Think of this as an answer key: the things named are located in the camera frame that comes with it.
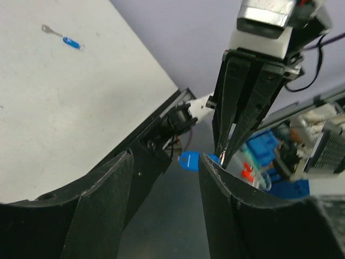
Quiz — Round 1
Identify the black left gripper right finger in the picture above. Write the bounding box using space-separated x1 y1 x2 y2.
199 154 344 258

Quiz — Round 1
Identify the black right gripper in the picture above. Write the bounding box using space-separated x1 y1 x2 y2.
207 49 305 167

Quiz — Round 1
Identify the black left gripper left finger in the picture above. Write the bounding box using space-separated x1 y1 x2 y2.
1 150 134 258

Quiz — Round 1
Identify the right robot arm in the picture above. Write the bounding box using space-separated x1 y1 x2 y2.
162 48 304 168

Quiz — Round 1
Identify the dark blue key tag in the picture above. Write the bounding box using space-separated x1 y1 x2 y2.
63 37 85 51

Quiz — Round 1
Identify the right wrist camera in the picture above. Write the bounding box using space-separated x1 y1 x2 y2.
227 0 334 59

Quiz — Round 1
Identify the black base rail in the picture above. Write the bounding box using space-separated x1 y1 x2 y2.
93 88 196 169

